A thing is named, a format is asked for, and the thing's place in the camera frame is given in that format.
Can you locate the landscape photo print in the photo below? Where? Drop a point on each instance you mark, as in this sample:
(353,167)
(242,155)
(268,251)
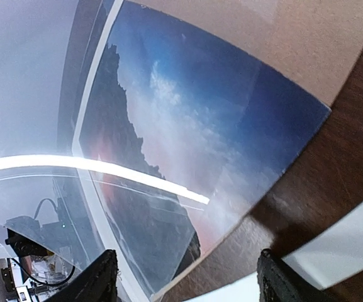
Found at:
(202,129)

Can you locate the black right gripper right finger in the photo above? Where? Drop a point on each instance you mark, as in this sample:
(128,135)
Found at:
(278,282)

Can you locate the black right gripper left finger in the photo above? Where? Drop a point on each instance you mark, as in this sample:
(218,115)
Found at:
(96,283)

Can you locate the brown cardboard backing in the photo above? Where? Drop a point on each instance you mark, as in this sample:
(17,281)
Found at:
(313,43)

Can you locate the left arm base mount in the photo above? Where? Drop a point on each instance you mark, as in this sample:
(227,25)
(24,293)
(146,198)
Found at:
(28,270)

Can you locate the clear acrylic sheet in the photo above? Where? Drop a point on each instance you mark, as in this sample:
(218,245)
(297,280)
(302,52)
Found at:
(41,195)

